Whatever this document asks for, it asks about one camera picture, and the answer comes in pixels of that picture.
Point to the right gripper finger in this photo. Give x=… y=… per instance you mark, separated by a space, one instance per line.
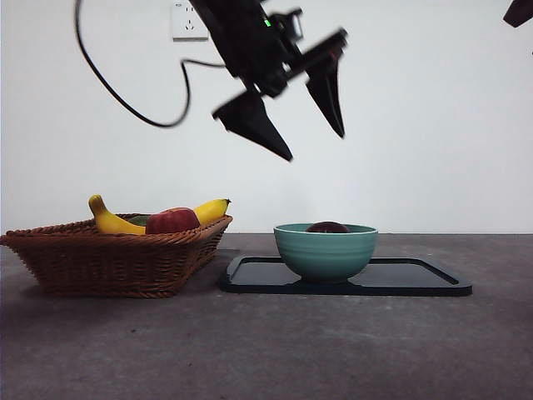
x=520 y=12

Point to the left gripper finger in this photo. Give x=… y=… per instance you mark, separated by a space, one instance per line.
x=329 y=96
x=254 y=121

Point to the dark purple plum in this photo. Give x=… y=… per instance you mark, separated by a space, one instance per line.
x=327 y=227

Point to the teal ribbed bowl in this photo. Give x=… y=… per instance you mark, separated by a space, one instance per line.
x=327 y=258

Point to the red apple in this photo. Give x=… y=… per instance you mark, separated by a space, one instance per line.
x=171 y=221

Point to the green fruit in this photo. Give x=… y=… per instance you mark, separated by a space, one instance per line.
x=138 y=220

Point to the yellow banana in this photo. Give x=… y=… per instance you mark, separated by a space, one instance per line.
x=108 y=221

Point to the black rectangular tray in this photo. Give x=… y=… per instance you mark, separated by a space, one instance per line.
x=395 y=279

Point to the brown wicker basket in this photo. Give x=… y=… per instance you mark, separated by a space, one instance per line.
x=104 y=262

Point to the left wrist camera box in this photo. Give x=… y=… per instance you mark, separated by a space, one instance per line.
x=291 y=25

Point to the white wall socket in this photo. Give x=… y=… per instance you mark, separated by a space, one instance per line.
x=183 y=25

